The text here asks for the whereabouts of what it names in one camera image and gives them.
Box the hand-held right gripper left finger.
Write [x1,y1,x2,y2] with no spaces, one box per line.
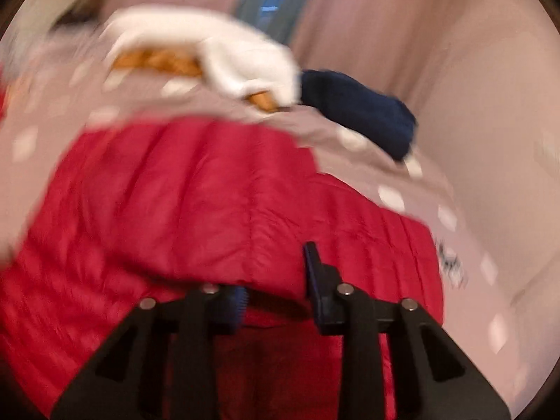
[50,283,248,420]

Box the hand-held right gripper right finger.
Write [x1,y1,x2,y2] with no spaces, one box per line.
[303,241,512,420]

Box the red down jacket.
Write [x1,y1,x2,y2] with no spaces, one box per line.
[0,116,445,420]

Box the navy blue cloth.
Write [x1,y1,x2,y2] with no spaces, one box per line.
[300,69,418,162]

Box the white cloth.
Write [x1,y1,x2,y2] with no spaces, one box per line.
[104,4,302,108]

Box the orange cloth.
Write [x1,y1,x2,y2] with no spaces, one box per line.
[111,48,285,113]

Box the pink curtain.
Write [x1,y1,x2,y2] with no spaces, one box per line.
[100,0,486,114]

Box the grey-blue curtain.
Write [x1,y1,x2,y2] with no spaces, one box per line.
[234,0,316,48]

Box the pink polka dot bedsheet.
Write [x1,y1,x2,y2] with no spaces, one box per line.
[0,22,526,407]

